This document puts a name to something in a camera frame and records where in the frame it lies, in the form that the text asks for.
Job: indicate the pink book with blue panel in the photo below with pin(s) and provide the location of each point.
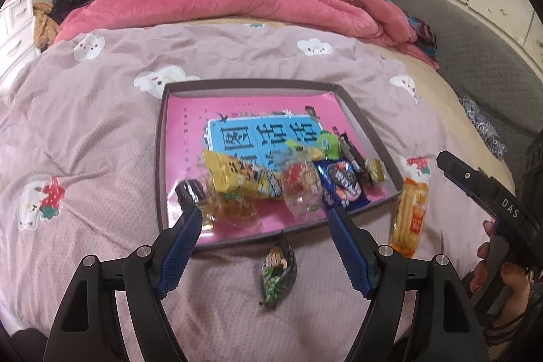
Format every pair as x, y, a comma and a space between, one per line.
182, 133

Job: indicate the white drawer dresser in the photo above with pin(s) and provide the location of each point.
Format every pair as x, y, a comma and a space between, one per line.
17, 27

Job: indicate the dark green cartoon packet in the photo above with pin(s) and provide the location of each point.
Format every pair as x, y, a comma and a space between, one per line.
278, 268

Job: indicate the blue snack packet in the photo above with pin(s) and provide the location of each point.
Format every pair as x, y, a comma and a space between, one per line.
343, 184

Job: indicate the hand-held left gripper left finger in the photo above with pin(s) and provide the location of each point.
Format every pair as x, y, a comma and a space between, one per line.
182, 243

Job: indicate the black slim snack packet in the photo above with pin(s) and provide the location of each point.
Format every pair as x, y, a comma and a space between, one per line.
350, 152

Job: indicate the grey quilted headboard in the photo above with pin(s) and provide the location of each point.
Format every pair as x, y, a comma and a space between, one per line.
475, 48

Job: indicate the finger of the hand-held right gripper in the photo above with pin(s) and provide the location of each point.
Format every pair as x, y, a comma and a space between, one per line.
466, 176

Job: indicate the clear packet with green label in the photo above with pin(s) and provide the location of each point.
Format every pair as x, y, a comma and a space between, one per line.
231, 209

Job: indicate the green cake packet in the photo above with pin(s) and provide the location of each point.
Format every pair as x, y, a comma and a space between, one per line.
328, 143

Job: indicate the dark shallow cardboard box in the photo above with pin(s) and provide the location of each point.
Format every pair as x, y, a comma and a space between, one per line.
254, 84

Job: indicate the clear red label candy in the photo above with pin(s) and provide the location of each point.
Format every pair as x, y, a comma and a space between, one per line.
299, 181

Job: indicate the person's right hand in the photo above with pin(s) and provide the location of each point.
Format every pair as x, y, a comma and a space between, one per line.
515, 292

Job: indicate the purple printed bed sheet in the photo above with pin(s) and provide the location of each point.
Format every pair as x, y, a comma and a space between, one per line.
85, 133

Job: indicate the colourful striped cloth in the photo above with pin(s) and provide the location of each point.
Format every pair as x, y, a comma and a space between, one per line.
424, 35

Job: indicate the orange snack packet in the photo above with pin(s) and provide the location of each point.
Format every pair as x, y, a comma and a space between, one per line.
409, 213

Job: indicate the dark patterned cloth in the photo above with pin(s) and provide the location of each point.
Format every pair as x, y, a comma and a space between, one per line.
483, 128

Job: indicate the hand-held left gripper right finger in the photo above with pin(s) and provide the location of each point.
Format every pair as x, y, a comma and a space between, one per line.
350, 251

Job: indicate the dark brown cake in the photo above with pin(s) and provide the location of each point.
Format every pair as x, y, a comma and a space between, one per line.
191, 190

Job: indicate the pink quilt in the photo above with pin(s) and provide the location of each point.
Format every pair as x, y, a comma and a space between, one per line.
212, 1

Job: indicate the small gold candy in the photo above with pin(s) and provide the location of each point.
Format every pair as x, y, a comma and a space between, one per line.
375, 170

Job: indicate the tan knitted cloth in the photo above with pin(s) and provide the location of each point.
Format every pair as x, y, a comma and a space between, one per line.
42, 27

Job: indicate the person's dark patterned clothing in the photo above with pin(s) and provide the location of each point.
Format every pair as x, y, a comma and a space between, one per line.
509, 338

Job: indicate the yellow snack packet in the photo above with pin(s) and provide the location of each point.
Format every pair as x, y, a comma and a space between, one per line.
231, 173

